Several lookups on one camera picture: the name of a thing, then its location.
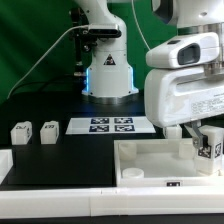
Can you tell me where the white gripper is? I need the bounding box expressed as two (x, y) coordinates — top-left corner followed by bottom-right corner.
(144, 66), (224, 149)

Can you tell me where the white square table top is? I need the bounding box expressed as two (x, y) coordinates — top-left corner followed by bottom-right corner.
(114, 138), (224, 187)

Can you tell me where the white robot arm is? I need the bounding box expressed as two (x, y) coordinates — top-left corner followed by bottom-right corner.
(74, 0), (224, 149)

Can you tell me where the white sheet with tags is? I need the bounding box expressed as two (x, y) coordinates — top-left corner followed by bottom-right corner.
(66, 116), (155, 135)

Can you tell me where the black stand behind robot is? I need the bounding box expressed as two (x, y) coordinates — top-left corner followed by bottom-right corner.
(69, 7), (86, 77)

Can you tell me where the white front fence rail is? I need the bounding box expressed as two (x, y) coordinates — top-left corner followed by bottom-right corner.
(0, 186), (224, 219)

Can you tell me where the white fence rail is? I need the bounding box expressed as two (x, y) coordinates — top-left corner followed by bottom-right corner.
(0, 149), (13, 185)
(0, 186), (224, 219)

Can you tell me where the grey cable to robot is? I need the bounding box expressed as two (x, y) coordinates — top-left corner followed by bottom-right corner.
(6, 25), (90, 100)

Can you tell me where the white left fence rail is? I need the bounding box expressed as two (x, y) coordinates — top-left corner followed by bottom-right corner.
(0, 149), (13, 185)

